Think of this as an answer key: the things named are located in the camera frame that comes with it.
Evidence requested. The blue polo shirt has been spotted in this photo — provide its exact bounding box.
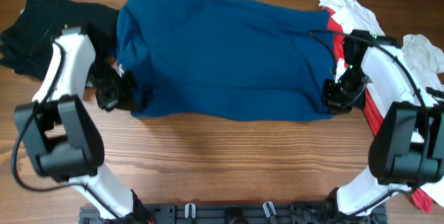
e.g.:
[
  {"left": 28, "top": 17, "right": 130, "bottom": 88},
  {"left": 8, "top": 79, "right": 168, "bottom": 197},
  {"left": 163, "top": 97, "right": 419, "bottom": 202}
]
[{"left": 116, "top": 0, "right": 334, "bottom": 121}]

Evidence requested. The black folded garment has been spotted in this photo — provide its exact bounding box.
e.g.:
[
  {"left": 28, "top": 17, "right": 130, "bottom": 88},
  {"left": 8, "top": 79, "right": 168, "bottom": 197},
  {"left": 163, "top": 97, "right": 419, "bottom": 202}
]
[{"left": 1, "top": 0, "right": 119, "bottom": 80}]

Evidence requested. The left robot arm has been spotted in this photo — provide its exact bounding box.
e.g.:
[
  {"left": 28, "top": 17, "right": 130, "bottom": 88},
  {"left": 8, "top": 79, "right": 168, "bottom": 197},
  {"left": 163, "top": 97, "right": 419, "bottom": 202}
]
[{"left": 11, "top": 24, "right": 155, "bottom": 223}]

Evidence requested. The white printed shirt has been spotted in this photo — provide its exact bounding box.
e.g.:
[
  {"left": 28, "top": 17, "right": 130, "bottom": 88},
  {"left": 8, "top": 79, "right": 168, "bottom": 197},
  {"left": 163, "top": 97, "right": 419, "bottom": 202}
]
[{"left": 402, "top": 34, "right": 443, "bottom": 213}]

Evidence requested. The red shirt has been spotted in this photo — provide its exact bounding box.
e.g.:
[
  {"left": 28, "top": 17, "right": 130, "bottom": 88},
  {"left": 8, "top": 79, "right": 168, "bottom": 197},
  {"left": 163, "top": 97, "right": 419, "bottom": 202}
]
[{"left": 322, "top": 6, "right": 434, "bottom": 213}]

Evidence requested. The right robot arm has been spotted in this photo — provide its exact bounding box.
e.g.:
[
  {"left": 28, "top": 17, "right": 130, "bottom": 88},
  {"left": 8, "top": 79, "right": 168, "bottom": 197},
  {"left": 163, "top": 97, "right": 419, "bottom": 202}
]
[{"left": 323, "top": 30, "right": 443, "bottom": 221}]

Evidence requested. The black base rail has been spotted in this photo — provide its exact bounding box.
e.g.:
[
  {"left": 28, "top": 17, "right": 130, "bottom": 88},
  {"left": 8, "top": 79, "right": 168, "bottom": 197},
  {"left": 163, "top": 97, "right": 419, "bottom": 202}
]
[{"left": 78, "top": 201, "right": 388, "bottom": 224}]

